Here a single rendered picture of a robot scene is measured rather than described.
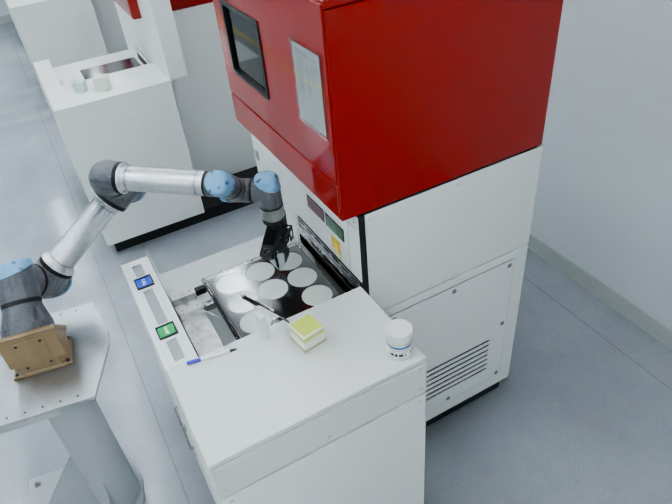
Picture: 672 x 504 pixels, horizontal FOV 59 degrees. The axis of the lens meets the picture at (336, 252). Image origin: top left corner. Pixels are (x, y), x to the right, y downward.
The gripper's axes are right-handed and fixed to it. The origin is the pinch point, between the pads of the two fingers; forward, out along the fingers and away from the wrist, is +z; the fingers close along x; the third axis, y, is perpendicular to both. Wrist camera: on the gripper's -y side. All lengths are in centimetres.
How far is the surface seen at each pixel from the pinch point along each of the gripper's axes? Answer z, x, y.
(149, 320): -4.0, 25.9, -36.8
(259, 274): 2.0, 6.7, -2.3
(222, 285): 2.1, 16.4, -10.7
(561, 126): 12, -82, 147
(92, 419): 38, 53, -51
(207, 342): 4.0, 9.5, -33.7
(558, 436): 92, -100, 28
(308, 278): 2.0, -10.4, 0.1
